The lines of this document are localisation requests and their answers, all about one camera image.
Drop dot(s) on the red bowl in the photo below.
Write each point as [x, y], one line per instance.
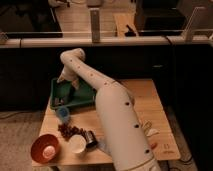
[40, 143]

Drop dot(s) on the yellow banana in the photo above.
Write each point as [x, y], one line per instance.
[149, 130]

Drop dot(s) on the blue plastic cup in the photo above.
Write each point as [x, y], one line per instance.
[63, 114]

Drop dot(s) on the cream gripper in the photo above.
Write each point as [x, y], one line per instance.
[69, 75]

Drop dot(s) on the white cup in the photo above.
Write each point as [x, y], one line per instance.
[77, 144]

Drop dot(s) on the grey vertical post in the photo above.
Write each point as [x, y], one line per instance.
[95, 25]

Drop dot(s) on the bunch of red grapes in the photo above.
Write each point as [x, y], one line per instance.
[68, 131]

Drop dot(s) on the black metal can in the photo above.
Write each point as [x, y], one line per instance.
[91, 140]

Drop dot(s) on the white horizontal rail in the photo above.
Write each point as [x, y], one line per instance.
[105, 41]

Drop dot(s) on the dark green brush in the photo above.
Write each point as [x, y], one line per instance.
[63, 93]

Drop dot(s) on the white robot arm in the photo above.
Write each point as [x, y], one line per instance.
[125, 138]

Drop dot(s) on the black object on far table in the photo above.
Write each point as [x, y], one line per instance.
[130, 32]

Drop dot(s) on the orange carrot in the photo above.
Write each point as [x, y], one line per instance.
[153, 145]

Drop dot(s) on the white egg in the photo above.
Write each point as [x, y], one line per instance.
[49, 152]

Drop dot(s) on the white slanted bracket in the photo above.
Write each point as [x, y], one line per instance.
[193, 23]

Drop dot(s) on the blue grey cloth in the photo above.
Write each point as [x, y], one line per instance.
[103, 146]

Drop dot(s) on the green plastic tray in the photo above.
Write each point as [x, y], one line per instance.
[84, 96]

